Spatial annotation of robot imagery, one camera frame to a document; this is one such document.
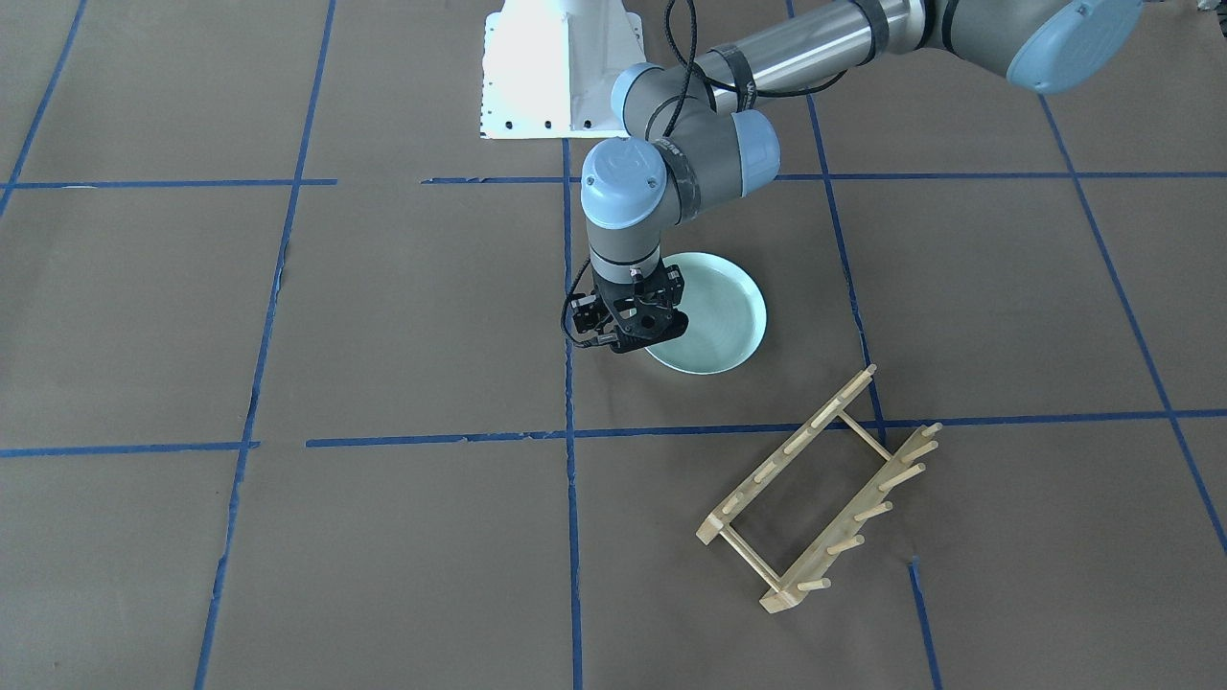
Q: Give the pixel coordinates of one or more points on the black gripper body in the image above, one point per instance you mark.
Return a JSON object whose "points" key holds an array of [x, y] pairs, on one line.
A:
{"points": [[587, 312]]}

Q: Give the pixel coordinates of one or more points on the light green plate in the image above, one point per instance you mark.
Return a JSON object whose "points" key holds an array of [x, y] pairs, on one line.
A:
{"points": [[727, 316]]}

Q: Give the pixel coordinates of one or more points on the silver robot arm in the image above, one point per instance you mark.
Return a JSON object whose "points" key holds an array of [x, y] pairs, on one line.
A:
{"points": [[696, 137]]}

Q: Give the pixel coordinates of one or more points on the wooden plate rack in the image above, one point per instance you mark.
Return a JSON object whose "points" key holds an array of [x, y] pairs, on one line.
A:
{"points": [[848, 496]]}

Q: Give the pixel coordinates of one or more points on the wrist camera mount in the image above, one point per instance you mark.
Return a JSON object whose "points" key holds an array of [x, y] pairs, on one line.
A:
{"points": [[588, 325]]}

